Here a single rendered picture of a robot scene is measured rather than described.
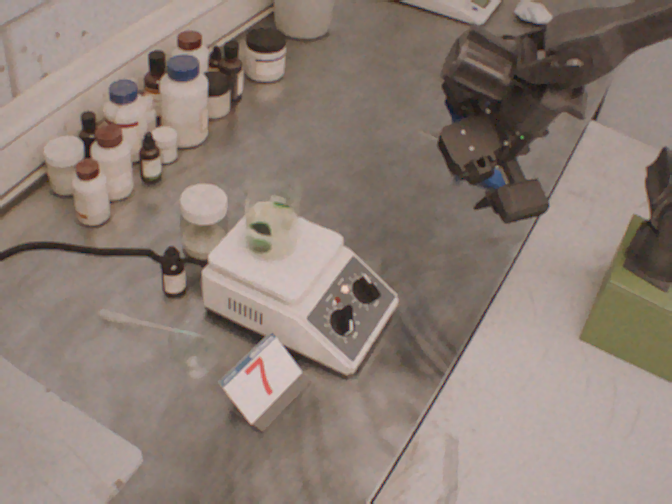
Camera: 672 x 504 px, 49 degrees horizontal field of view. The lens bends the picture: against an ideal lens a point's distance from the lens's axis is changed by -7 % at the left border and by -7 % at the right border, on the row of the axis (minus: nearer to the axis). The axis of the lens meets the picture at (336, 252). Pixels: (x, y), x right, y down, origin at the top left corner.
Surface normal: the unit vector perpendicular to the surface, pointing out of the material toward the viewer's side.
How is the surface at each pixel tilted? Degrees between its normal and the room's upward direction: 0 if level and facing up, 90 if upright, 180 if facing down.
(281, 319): 90
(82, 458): 0
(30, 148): 90
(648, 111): 90
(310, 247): 0
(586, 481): 0
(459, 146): 30
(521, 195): 24
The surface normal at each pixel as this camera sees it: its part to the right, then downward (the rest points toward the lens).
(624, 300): -0.49, 0.58
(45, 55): 0.87, 0.41
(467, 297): 0.10, -0.70
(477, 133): 0.00, -0.27
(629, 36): -0.19, 0.67
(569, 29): -0.37, -0.73
